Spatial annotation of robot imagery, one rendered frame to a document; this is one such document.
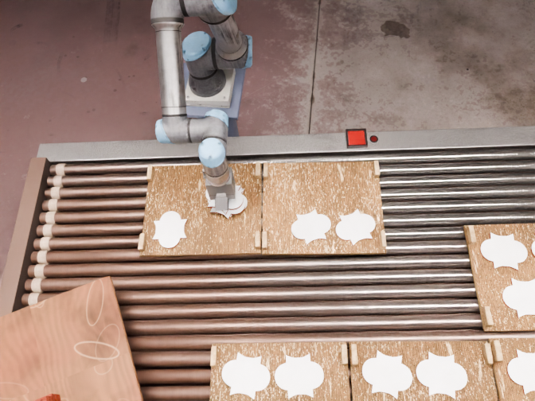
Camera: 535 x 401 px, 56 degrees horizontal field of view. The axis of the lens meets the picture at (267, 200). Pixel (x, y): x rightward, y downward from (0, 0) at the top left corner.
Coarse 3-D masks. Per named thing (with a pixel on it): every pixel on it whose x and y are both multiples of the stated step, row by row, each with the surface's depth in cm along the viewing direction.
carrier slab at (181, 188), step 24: (168, 168) 184; (192, 168) 184; (240, 168) 182; (168, 192) 180; (192, 192) 179; (144, 216) 176; (192, 216) 175; (216, 216) 174; (240, 216) 174; (192, 240) 171; (216, 240) 170; (240, 240) 170
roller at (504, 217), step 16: (48, 224) 178; (64, 224) 179; (80, 224) 178; (96, 224) 178; (112, 224) 177; (128, 224) 177; (384, 224) 172; (400, 224) 172; (416, 224) 172; (432, 224) 172; (448, 224) 172; (464, 224) 172; (480, 224) 172
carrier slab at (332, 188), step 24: (288, 168) 181; (312, 168) 181; (336, 168) 180; (360, 168) 180; (264, 192) 178; (288, 192) 177; (312, 192) 177; (336, 192) 176; (360, 192) 176; (264, 216) 173; (288, 216) 173; (336, 216) 172; (288, 240) 169; (336, 240) 168
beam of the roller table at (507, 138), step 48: (48, 144) 194; (96, 144) 193; (144, 144) 192; (192, 144) 191; (240, 144) 190; (288, 144) 188; (336, 144) 187; (384, 144) 186; (432, 144) 185; (480, 144) 184; (528, 144) 183
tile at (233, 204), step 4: (236, 188) 173; (236, 192) 173; (208, 196) 173; (236, 196) 172; (240, 196) 172; (212, 200) 172; (228, 200) 171; (232, 200) 171; (236, 200) 171; (240, 200) 171; (212, 204) 171; (228, 204) 171; (232, 204) 171; (236, 204) 171; (240, 204) 170; (228, 208) 170; (232, 208) 170; (236, 208) 171; (224, 212) 170
